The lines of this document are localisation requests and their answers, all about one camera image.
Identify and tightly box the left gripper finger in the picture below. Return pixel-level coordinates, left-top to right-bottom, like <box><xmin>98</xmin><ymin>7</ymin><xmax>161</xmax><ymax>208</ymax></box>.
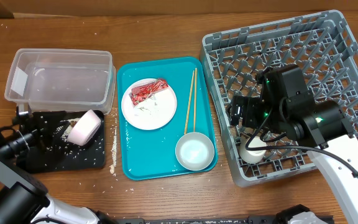
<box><xmin>31</xmin><ymin>111</ymin><xmax>70</xmax><ymax>128</ymax></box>
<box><xmin>40</xmin><ymin>124</ymin><xmax>70</xmax><ymax>149</ymax></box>

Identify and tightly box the pink bowl with rice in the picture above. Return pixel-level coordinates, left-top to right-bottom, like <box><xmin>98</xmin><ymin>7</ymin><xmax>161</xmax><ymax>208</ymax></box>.
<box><xmin>67</xmin><ymin>110</ymin><xmax>101</xmax><ymax>146</ymax></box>

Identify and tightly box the white paper cup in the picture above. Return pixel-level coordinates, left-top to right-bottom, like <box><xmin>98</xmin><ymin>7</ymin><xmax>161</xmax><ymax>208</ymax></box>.
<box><xmin>238</xmin><ymin>137</ymin><xmax>267</xmax><ymax>164</ymax></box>

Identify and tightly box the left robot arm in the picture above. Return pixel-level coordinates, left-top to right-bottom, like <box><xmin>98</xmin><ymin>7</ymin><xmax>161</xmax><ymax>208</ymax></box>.
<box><xmin>0</xmin><ymin>111</ymin><xmax>116</xmax><ymax>223</ymax></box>

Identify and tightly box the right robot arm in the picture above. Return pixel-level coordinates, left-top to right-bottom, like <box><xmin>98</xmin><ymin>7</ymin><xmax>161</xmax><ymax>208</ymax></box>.
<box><xmin>226</xmin><ymin>64</ymin><xmax>358</xmax><ymax>223</ymax></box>

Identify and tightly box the grey dishwasher rack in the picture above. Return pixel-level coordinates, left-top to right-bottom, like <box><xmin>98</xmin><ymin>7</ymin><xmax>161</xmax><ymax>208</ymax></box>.
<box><xmin>201</xmin><ymin>10</ymin><xmax>358</xmax><ymax>187</ymax></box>

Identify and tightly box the black plastic tray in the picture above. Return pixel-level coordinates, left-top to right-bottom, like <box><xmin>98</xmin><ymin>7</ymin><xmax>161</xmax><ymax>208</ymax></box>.
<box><xmin>16</xmin><ymin>111</ymin><xmax>106</xmax><ymax>174</ymax></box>

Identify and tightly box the clear plastic storage bin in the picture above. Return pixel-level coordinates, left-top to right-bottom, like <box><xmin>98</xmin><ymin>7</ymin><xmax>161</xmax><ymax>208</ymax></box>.
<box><xmin>4</xmin><ymin>49</ymin><xmax>116</xmax><ymax>114</ymax></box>

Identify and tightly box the grey round bowl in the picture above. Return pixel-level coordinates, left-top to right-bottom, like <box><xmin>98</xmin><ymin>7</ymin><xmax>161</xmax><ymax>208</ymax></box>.
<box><xmin>175</xmin><ymin>132</ymin><xmax>215</xmax><ymax>171</ymax></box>

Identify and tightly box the right wooden chopstick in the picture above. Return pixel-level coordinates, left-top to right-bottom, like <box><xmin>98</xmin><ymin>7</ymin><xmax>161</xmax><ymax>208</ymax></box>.
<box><xmin>193</xmin><ymin>67</ymin><xmax>198</xmax><ymax>132</ymax></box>

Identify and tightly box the wooden chopstick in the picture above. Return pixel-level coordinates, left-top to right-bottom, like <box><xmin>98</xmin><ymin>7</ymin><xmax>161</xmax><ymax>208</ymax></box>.
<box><xmin>184</xmin><ymin>70</ymin><xmax>195</xmax><ymax>134</ymax></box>
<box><xmin>193</xmin><ymin>67</ymin><xmax>198</xmax><ymax>132</ymax></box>

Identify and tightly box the left wooden chopstick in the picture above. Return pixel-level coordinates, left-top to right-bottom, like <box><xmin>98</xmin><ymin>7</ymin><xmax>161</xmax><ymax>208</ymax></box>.
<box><xmin>184</xmin><ymin>70</ymin><xmax>195</xmax><ymax>134</ymax></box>

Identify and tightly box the white round plate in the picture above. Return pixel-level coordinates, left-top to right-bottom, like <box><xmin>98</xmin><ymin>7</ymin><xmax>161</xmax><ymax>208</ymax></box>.
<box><xmin>121</xmin><ymin>78</ymin><xmax>177</xmax><ymax>131</ymax></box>

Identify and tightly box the teal serving tray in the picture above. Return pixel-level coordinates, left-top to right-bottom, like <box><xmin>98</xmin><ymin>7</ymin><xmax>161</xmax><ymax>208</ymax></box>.
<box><xmin>117</xmin><ymin>57</ymin><xmax>215</xmax><ymax>180</ymax></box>

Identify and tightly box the red foil wrapper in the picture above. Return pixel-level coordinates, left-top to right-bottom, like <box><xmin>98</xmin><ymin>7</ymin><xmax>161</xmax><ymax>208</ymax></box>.
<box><xmin>129</xmin><ymin>79</ymin><xmax>168</xmax><ymax>106</ymax></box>

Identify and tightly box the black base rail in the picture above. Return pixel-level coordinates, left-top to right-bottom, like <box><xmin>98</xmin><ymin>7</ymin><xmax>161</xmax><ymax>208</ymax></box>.
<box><xmin>113</xmin><ymin>203</ymin><xmax>335</xmax><ymax>224</ymax></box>

